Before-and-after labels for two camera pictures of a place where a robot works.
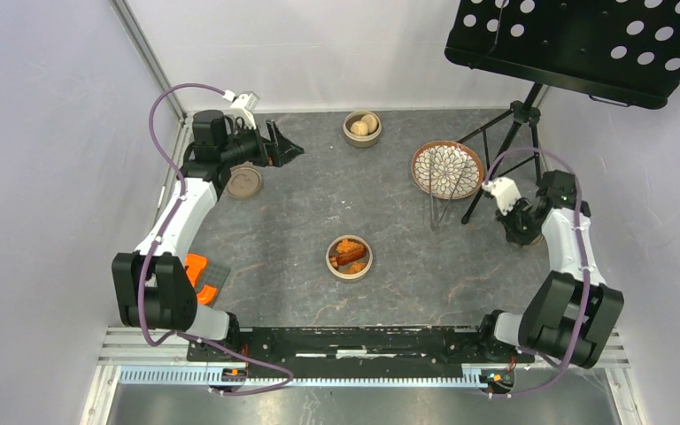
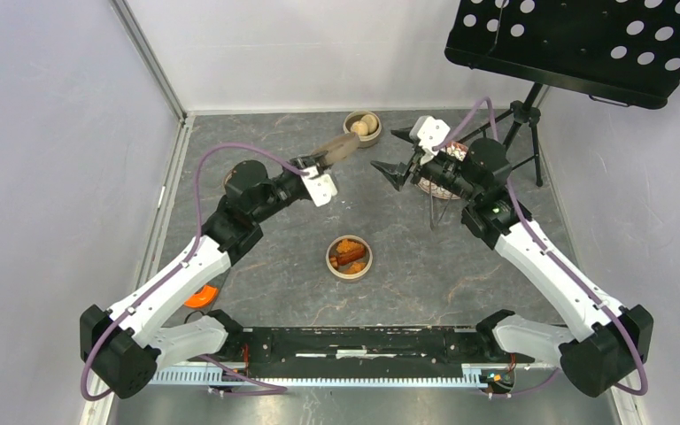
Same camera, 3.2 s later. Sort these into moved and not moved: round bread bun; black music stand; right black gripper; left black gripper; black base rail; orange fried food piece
Moved: left black gripper; right black gripper
Not moved: orange fried food piece; black music stand; round bread bun; black base rail
